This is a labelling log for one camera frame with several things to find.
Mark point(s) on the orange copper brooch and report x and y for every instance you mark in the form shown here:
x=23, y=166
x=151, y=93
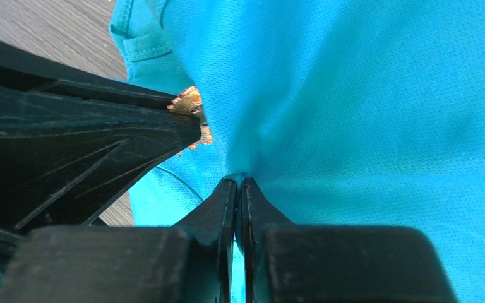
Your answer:
x=189, y=103

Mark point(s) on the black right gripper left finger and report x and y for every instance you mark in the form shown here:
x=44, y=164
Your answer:
x=187, y=262

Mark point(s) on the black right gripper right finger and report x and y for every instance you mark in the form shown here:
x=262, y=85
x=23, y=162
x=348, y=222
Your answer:
x=287, y=262

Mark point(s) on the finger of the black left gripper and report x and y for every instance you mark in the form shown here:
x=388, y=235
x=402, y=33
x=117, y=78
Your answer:
x=23, y=71
x=58, y=151

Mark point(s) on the turquoise t-shirt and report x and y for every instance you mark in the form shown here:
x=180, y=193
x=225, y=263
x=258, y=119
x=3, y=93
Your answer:
x=345, y=112

